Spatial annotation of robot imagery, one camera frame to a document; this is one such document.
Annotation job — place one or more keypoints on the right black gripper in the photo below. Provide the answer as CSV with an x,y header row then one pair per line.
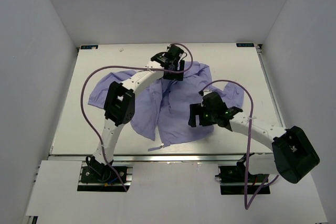
x,y
198,109

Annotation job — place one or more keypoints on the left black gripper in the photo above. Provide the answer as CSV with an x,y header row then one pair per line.
x,y
174,76

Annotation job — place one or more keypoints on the lavender purple jacket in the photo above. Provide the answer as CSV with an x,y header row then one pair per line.
x,y
164,106

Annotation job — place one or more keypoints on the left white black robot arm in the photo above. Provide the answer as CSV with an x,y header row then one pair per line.
x,y
119,106

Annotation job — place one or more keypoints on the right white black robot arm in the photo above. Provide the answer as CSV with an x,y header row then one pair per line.
x,y
292,156

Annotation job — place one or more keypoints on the right blue table label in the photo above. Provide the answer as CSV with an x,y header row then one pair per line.
x,y
243,45

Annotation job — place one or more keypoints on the blue table label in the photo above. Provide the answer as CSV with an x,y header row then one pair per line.
x,y
243,45
88,47

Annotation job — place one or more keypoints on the left blue table label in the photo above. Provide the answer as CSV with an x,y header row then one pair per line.
x,y
88,47

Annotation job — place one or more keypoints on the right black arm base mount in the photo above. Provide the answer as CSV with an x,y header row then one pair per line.
x,y
232,180

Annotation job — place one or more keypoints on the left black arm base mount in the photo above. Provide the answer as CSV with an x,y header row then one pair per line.
x,y
90,181

